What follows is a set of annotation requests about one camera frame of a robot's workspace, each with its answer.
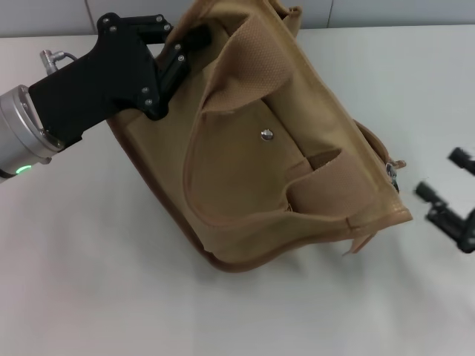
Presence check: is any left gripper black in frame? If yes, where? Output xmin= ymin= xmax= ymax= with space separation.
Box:
xmin=27 ymin=13 xmax=213 ymax=151

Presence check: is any khaki canvas food bag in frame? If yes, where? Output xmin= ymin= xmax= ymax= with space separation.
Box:
xmin=105 ymin=0 xmax=414 ymax=275

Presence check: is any left silver cable connector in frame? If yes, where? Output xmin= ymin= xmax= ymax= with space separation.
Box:
xmin=39 ymin=49 xmax=79 ymax=72

